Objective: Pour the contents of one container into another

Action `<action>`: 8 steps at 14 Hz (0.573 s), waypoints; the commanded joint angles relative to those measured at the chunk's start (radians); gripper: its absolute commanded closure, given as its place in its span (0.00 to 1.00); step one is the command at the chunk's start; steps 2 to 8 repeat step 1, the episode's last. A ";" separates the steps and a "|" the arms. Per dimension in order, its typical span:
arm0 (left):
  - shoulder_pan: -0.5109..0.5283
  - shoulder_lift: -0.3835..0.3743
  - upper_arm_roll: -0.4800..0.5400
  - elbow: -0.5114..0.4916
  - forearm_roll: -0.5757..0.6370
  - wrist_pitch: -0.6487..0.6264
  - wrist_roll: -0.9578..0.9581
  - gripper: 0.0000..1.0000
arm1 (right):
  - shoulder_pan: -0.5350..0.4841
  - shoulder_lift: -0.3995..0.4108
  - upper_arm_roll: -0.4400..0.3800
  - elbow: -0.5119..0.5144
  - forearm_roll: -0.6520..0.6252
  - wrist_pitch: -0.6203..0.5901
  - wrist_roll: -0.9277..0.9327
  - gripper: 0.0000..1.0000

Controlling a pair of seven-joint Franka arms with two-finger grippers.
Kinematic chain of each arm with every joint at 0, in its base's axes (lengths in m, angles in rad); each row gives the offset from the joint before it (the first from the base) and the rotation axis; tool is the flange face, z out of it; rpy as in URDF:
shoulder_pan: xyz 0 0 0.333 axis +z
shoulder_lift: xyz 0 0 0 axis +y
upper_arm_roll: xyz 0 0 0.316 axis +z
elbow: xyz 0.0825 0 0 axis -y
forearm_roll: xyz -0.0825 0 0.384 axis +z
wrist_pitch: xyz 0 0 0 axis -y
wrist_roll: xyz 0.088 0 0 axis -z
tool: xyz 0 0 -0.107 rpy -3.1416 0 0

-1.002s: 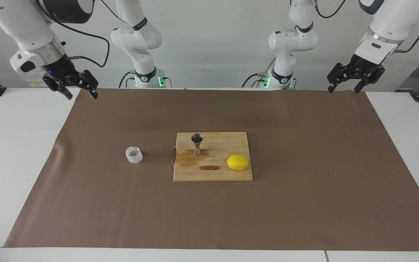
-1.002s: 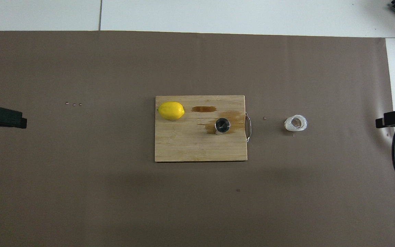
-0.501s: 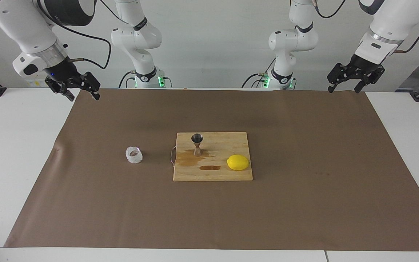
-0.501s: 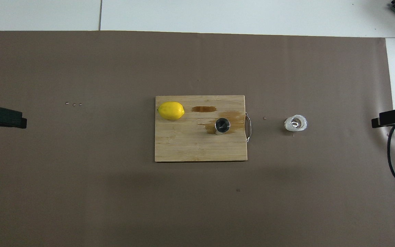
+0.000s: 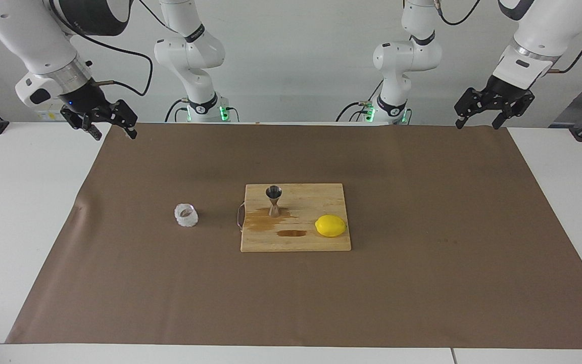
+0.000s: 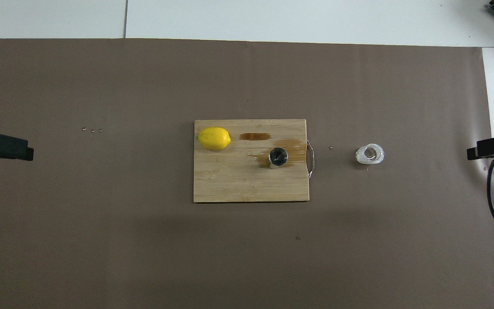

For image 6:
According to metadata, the steel double jigger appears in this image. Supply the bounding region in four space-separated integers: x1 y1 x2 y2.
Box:
268 147 289 170

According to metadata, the brown paper table mat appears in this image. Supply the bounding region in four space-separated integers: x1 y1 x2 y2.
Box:
0 38 494 309

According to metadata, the wooden cutting board, metal handle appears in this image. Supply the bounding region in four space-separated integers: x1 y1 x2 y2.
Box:
193 119 315 203

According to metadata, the yellow lemon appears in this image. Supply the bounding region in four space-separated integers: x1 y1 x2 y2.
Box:
197 127 232 151

